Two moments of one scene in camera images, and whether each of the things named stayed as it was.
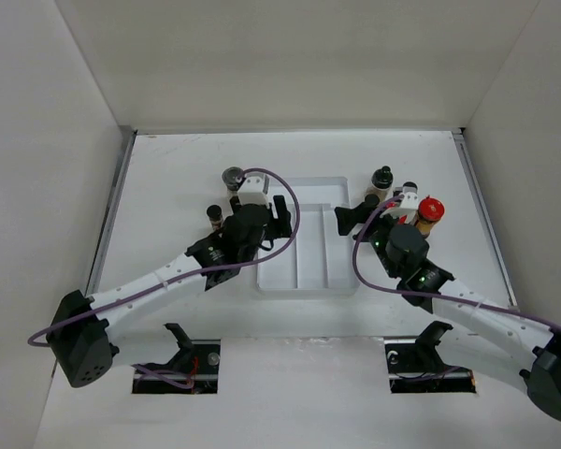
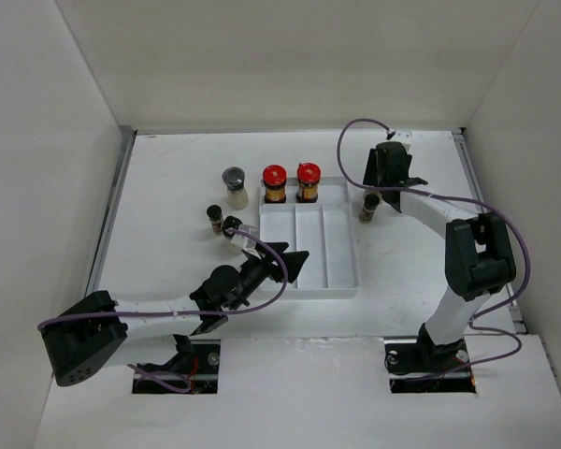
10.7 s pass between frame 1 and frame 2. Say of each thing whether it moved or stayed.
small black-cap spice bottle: stayed
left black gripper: moved
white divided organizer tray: stayed
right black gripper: moved
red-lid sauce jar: moved
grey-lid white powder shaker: stayed
